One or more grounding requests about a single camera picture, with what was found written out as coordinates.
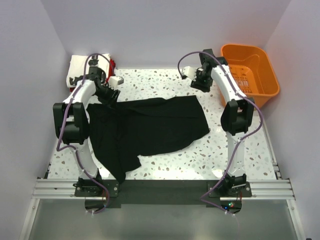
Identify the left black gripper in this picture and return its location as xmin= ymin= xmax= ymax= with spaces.
xmin=94 ymin=83 xmax=121 ymax=110

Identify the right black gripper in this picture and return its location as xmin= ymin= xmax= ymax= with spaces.
xmin=190 ymin=69 xmax=213 ymax=93

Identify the black t shirt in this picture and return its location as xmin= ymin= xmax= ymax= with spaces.
xmin=86 ymin=95 xmax=210 ymax=184

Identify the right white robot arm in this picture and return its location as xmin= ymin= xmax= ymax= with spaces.
xmin=190 ymin=49 xmax=254 ymax=197

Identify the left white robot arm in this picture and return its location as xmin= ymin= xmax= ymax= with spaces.
xmin=52 ymin=66 xmax=120 ymax=198

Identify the folded red t shirt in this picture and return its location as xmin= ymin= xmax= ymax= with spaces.
xmin=69 ymin=58 xmax=116 ymax=92

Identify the folded white printed t shirt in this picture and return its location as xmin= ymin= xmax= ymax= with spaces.
xmin=66 ymin=55 xmax=110 ymax=89

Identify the orange plastic basket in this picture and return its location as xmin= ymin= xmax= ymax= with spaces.
xmin=220 ymin=44 xmax=280 ymax=108

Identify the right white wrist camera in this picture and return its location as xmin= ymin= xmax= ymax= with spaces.
xmin=181 ymin=66 xmax=197 ymax=81

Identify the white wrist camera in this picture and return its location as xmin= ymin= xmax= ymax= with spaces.
xmin=107 ymin=76 xmax=124 ymax=88
xmin=181 ymin=66 xmax=197 ymax=81

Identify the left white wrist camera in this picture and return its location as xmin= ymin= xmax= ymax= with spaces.
xmin=107 ymin=76 xmax=124 ymax=88

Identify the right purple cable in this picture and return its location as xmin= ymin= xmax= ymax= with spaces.
xmin=177 ymin=51 xmax=265 ymax=213

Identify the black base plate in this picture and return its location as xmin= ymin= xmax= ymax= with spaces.
xmin=74 ymin=178 xmax=252 ymax=210

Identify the aluminium rail frame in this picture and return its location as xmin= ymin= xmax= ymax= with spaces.
xmin=20 ymin=108 xmax=305 ymax=240

